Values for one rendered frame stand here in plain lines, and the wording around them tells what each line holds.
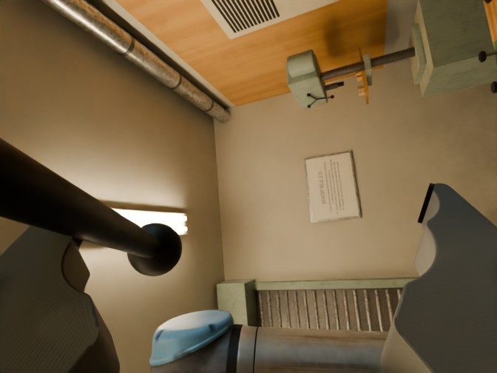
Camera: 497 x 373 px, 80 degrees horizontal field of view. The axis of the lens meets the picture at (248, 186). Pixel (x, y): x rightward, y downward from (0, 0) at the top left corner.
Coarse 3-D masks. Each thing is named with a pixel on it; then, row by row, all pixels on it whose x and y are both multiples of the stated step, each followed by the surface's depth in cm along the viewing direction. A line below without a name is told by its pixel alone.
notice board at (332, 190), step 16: (304, 160) 300; (320, 160) 293; (336, 160) 288; (352, 160) 282; (320, 176) 291; (336, 176) 286; (352, 176) 280; (320, 192) 289; (336, 192) 284; (352, 192) 278; (320, 208) 288; (336, 208) 282; (352, 208) 277
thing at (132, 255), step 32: (0, 160) 5; (32, 160) 6; (0, 192) 5; (32, 192) 6; (64, 192) 7; (32, 224) 7; (64, 224) 8; (96, 224) 9; (128, 224) 12; (160, 224) 20; (128, 256) 19; (160, 256) 18
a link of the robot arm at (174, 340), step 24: (192, 312) 49; (216, 312) 47; (168, 336) 40; (192, 336) 39; (216, 336) 40; (240, 336) 41; (264, 336) 41; (288, 336) 41; (312, 336) 41; (336, 336) 41; (360, 336) 40; (384, 336) 40; (168, 360) 38; (192, 360) 38; (216, 360) 39; (240, 360) 38; (264, 360) 38; (288, 360) 38; (312, 360) 38; (336, 360) 38; (360, 360) 37
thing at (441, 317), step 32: (448, 192) 10; (448, 224) 8; (480, 224) 8; (416, 256) 9; (448, 256) 7; (480, 256) 7; (416, 288) 7; (448, 288) 7; (480, 288) 7; (416, 320) 6; (448, 320) 6; (480, 320) 6; (384, 352) 7; (416, 352) 6; (448, 352) 6; (480, 352) 6
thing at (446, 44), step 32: (448, 0) 177; (480, 0) 171; (416, 32) 193; (448, 32) 175; (480, 32) 169; (288, 64) 199; (352, 64) 212; (416, 64) 198; (448, 64) 173; (480, 64) 176; (320, 96) 233
